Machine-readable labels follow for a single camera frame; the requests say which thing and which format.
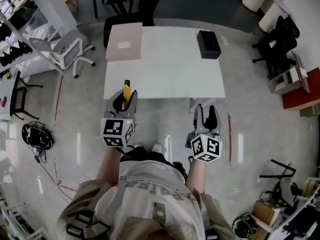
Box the black slatted chair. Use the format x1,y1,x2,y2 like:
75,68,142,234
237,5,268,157
9,70,43,121

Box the grey open shelf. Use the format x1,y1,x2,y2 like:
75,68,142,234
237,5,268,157
271,51,311,96

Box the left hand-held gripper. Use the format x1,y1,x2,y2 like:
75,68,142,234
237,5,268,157
100,89,139,149

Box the pink flat box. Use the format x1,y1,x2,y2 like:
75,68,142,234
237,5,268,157
104,21,144,62

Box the white side table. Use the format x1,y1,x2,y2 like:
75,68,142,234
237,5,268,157
0,68,20,121

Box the yellow marker pen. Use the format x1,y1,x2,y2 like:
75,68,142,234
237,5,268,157
122,79,133,110

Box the red floor tape strip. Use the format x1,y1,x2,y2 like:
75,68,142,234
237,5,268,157
227,112,233,167

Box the white low shelf unit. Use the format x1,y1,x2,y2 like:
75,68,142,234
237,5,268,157
0,201,48,240

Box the white desk unit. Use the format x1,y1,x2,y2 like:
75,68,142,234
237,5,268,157
257,176,320,240

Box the black and green helmet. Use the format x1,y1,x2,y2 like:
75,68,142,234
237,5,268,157
231,212,258,239

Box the person's white printed shirt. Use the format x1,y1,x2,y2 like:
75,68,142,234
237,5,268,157
94,160,208,240

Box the large cardboard box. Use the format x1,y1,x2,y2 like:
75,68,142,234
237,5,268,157
250,199,281,226

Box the person's left forearm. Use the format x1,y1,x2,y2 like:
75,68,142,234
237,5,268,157
96,146,123,185

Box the person's khaki overshirt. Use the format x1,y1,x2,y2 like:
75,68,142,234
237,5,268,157
56,178,237,240

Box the red and tan box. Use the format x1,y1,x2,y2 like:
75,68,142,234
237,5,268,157
281,67,320,111

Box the person's right forearm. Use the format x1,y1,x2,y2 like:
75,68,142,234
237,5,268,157
186,158,207,195

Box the black high-back office chair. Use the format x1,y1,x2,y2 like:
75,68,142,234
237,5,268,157
251,15,300,80

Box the black helmet with cables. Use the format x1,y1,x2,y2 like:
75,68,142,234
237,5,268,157
21,121,55,150

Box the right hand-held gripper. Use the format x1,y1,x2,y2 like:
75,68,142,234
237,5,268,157
185,103,223,164

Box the black tissue box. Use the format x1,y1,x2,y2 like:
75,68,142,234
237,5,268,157
196,29,223,60

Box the grey chair with black legs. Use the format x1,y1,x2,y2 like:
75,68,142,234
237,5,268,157
258,158,298,206
91,0,131,19

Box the black floor cable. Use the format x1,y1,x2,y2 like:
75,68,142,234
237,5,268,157
27,143,78,204

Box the person's black trousers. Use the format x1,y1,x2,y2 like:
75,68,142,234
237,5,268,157
121,146,187,182

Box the white office chair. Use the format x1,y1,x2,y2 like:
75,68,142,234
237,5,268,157
28,28,96,79

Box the grey chest harness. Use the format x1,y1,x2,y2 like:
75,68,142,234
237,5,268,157
66,176,218,240

